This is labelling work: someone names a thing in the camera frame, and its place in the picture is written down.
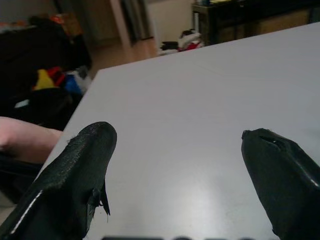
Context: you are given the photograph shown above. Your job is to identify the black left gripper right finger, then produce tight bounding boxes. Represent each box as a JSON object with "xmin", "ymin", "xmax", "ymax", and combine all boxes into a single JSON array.
[{"xmin": 241, "ymin": 128, "xmax": 320, "ymax": 240}]

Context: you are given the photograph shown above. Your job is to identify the dark wooden sideboard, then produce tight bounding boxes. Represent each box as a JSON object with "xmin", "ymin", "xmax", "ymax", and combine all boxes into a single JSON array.
[{"xmin": 191, "ymin": 0, "xmax": 320, "ymax": 46}]

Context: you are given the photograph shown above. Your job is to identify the yellow and red plush toy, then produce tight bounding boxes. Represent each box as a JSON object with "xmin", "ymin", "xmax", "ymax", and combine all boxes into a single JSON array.
[{"xmin": 31, "ymin": 66, "xmax": 66, "ymax": 91}]

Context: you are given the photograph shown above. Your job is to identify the blue bag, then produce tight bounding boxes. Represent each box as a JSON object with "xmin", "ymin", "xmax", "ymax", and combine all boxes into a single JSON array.
[{"xmin": 64, "ymin": 73, "xmax": 83, "ymax": 96}]

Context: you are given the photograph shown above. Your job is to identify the black folded cloth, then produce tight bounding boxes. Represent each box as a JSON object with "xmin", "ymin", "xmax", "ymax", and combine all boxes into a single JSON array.
[{"xmin": 159, "ymin": 40, "xmax": 180, "ymax": 53}]

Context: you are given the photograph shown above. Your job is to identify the orange box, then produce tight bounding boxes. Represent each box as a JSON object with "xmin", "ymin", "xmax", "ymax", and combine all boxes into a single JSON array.
[{"xmin": 48, "ymin": 12, "xmax": 83, "ymax": 36}]

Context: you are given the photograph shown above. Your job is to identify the pile of clothes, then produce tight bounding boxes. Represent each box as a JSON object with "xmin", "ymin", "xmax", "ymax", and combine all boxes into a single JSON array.
[{"xmin": 177, "ymin": 29, "xmax": 205, "ymax": 52}]

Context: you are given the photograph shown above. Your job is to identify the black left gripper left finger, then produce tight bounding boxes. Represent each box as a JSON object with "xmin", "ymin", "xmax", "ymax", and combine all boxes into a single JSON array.
[{"xmin": 0, "ymin": 121, "xmax": 118, "ymax": 240}]

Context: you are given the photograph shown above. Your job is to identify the person's bare leg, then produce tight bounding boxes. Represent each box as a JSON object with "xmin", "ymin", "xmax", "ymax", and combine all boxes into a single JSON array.
[{"xmin": 0, "ymin": 116, "xmax": 63, "ymax": 161}]

